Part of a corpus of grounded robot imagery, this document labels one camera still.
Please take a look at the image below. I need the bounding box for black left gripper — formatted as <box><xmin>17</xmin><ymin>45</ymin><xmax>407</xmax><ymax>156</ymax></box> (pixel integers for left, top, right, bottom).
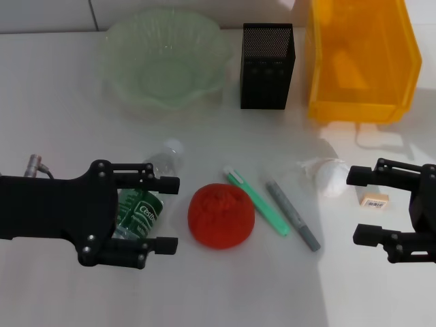
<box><xmin>0</xmin><ymin>159</ymin><xmax>119</xmax><ymax>268</ymax></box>

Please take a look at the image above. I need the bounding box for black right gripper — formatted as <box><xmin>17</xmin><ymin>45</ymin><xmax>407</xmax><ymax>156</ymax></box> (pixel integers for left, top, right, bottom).
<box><xmin>346</xmin><ymin>158</ymin><xmax>436</xmax><ymax>264</ymax></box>

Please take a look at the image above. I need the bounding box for tan eraser with barcode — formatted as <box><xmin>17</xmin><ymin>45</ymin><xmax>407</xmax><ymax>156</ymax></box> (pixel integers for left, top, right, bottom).
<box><xmin>358</xmin><ymin>192</ymin><xmax>390</xmax><ymax>211</ymax></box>

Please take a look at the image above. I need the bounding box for clear green-label water bottle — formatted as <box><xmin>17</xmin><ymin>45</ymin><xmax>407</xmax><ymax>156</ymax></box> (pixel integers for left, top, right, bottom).
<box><xmin>114</xmin><ymin>138</ymin><xmax>185</xmax><ymax>241</ymax></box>

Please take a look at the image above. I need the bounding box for white paper ball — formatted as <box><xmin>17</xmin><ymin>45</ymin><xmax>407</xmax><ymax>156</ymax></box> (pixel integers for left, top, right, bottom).
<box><xmin>296</xmin><ymin>156</ymin><xmax>355</xmax><ymax>198</ymax></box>

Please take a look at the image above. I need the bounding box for grey marker pen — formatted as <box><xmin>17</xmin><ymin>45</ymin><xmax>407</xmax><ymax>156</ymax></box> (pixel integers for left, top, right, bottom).
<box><xmin>265</xmin><ymin>181</ymin><xmax>322</xmax><ymax>252</ymax></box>

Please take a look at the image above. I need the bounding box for green pen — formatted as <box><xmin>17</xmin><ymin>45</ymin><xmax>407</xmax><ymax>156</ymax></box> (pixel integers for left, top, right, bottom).
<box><xmin>223</xmin><ymin>166</ymin><xmax>291</xmax><ymax>237</ymax></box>

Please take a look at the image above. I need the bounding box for green glass fruit plate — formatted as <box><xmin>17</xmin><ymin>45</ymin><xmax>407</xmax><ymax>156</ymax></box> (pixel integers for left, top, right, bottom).
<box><xmin>104</xmin><ymin>8</ymin><xmax>230</xmax><ymax>112</ymax></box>

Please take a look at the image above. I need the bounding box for black mesh pen holder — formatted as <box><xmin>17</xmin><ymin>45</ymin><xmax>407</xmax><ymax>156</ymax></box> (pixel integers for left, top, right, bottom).
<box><xmin>240</xmin><ymin>22</ymin><xmax>296</xmax><ymax>110</ymax></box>

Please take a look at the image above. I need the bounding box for yellow plastic bin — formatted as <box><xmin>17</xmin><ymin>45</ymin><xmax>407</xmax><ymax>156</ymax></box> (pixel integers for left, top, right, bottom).
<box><xmin>305</xmin><ymin>0</ymin><xmax>423</xmax><ymax>123</ymax></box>

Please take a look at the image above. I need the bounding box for left gripper cable with plug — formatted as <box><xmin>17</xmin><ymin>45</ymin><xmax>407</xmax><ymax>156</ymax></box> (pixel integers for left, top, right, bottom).
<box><xmin>27</xmin><ymin>154</ymin><xmax>56</xmax><ymax>180</ymax></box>

